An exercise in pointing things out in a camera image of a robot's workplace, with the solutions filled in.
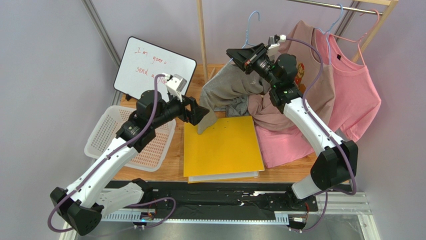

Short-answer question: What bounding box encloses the wooden clothes rack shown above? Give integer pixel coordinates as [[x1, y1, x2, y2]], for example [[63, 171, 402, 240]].
[[196, 0, 398, 82]]

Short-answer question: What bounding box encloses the pink wire hanger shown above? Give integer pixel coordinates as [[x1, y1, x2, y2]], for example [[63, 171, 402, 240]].
[[331, 9, 381, 66]]

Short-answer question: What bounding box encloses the white plastic laundry basket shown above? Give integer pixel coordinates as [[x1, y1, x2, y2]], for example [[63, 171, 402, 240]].
[[84, 105, 177, 172]]

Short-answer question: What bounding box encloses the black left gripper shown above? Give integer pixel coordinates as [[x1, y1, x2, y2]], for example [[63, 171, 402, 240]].
[[150, 90, 209, 129]]

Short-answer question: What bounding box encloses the bright pink t shirt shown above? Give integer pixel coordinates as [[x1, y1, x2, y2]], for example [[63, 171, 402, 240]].
[[255, 24, 381, 168]]

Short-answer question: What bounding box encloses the light blue wire hanger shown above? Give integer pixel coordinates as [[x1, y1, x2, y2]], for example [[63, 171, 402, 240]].
[[241, 10, 261, 49]]

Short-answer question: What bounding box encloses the grey t shirt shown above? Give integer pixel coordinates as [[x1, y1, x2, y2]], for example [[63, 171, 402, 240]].
[[197, 62, 270, 135]]

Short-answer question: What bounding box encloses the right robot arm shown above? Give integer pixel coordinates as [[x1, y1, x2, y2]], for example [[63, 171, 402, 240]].
[[226, 43, 359, 202]]

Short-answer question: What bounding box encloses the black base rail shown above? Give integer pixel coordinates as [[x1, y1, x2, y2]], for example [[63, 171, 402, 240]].
[[104, 181, 319, 224]]

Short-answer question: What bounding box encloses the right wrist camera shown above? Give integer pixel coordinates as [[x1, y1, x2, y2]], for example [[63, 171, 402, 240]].
[[267, 34, 287, 58]]

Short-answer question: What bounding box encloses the yellow ring binder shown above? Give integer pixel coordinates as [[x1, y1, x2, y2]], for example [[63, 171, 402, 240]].
[[183, 116, 265, 184]]

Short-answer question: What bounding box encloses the white dry-erase board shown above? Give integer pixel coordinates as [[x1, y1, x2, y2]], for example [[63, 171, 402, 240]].
[[113, 36, 197, 99]]

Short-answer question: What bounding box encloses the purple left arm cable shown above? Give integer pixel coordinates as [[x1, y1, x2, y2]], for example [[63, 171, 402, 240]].
[[47, 73, 177, 233]]

